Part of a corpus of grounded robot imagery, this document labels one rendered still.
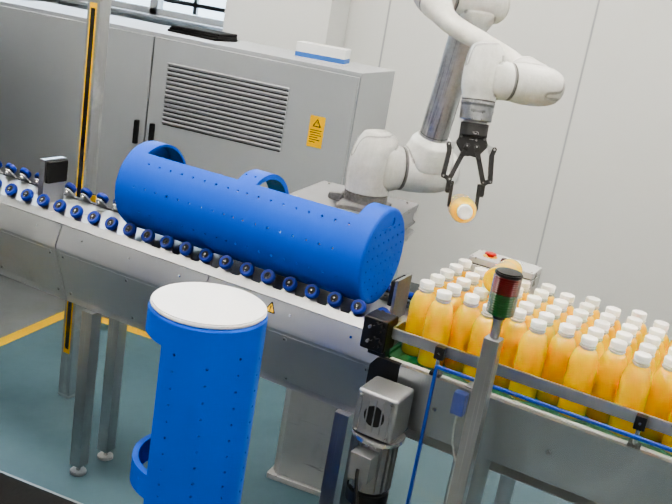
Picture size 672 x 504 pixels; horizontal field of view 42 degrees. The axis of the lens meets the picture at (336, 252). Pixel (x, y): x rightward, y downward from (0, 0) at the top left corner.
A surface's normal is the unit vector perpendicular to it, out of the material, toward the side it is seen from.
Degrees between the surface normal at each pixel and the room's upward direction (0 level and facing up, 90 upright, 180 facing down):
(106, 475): 0
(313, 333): 70
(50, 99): 90
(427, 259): 90
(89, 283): 110
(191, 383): 90
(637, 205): 90
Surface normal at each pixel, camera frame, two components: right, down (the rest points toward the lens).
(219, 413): 0.46, 0.33
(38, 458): 0.16, -0.94
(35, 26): -0.36, 0.22
